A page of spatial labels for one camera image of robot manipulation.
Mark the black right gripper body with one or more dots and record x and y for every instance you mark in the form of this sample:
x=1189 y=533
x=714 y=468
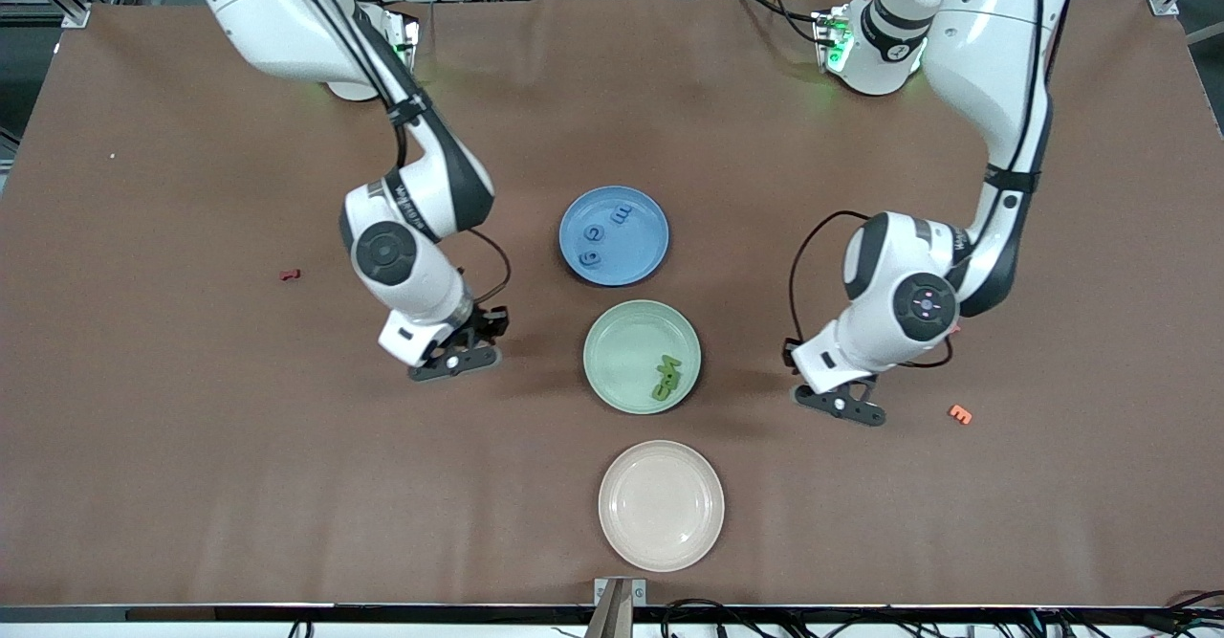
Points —
x=487 y=323

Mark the green foam letter B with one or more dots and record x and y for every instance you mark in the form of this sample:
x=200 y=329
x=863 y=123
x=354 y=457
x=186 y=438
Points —
x=672 y=364

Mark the blue foam digit nine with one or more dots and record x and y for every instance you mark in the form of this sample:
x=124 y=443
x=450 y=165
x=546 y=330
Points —
x=591 y=259

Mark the green foam letter N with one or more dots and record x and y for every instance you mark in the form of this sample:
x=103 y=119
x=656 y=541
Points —
x=666 y=376

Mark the blue foam letter G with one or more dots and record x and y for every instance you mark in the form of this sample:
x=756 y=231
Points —
x=588 y=234

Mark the green foam letter U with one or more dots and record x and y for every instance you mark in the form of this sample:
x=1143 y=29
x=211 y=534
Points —
x=660 y=391

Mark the blue foam letter E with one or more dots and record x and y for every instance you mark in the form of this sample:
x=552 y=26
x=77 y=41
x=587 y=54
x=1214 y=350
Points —
x=622 y=216

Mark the orange foam letter E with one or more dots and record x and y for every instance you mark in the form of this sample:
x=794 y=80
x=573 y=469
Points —
x=960 y=415

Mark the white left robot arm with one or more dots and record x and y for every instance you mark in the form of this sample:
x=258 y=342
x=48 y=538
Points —
x=994 y=35

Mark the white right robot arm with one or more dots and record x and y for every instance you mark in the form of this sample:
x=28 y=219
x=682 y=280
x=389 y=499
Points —
x=277 y=7

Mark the pale green round plate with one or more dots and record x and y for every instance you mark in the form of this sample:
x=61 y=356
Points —
x=622 y=351

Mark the blue round plate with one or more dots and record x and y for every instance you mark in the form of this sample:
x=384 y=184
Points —
x=639 y=255

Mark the beige round plate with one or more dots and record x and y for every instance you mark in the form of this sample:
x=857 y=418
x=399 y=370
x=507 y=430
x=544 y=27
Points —
x=660 y=506

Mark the base connector box green light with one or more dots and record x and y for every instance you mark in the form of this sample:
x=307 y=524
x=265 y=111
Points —
x=832 y=40
x=406 y=35

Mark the brown table cover mat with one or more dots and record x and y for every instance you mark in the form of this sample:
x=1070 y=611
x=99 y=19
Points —
x=191 y=523

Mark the grey metal bracket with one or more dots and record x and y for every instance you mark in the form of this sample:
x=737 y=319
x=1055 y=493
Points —
x=620 y=609

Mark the black table edge rail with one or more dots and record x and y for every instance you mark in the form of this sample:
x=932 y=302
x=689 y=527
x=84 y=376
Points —
x=382 y=613

